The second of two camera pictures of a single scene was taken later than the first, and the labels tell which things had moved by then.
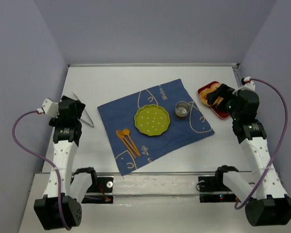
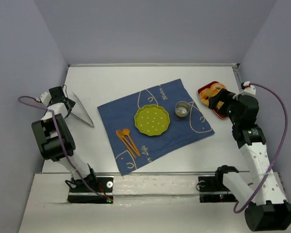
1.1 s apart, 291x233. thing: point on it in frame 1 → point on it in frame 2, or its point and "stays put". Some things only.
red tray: x=222 y=113 stays put
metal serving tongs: x=87 y=123 stays put
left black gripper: x=72 y=107 → x=68 y=105
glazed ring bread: x=203 y=95 stays put
